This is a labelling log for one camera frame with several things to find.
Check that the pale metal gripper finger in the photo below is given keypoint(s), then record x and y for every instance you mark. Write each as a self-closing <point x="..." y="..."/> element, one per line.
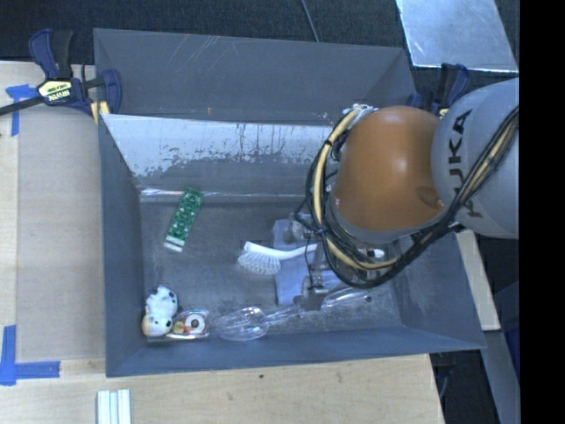
<point x="310" y="290"/>
<point x="292" y="231"/>

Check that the pale blue rectangular pad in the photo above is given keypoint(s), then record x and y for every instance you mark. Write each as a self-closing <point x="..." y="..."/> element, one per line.
<point x="288" y="283"/>

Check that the small clear plastic piece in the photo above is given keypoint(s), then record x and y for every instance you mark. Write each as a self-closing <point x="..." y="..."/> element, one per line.
<point x="344" y="297"/>

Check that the white dish brush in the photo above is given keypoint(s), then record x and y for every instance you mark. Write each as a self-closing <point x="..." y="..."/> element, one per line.
<point x="260" y="259"/>

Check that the clear plastic spoon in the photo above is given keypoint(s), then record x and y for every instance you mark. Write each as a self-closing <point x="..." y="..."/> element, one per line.
<point x="243" y="323"/>

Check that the green circuit board strip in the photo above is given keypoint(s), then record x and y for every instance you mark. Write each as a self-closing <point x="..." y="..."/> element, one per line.
<point x="185" y="219"/>

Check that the clear packet with round pieces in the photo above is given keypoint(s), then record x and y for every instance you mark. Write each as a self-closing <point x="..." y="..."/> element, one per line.
<point x="190" y="324"/>

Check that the white spotted toy animal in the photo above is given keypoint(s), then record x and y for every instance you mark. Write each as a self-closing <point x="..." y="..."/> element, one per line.
<point x="160" y="309"/>

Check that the grey metal bin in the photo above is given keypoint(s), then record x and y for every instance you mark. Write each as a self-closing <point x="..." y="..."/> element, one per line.
<point x="247" y="82"/>

